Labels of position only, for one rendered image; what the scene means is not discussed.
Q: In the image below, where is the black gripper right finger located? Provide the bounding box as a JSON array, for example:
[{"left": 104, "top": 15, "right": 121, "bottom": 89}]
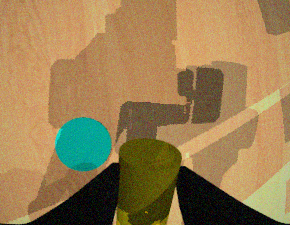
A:
[{"left": 176, "top": 165, "right": 290, "bottom": 225}]

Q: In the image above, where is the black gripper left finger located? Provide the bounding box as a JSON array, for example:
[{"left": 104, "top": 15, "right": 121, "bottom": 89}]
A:
[{"left": 20, "top": 162, "right": 121, "bottom": 225}]

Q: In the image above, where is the yellow cylinder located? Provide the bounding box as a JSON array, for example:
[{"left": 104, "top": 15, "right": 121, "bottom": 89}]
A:
[{"left": 116, "top": 139, "right": 182, "bottom": 225}]

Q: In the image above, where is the cyan circle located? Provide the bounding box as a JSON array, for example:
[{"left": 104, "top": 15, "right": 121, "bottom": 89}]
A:
[{"left": 55, "top": 117, "right": 112, "bottom": 172}]

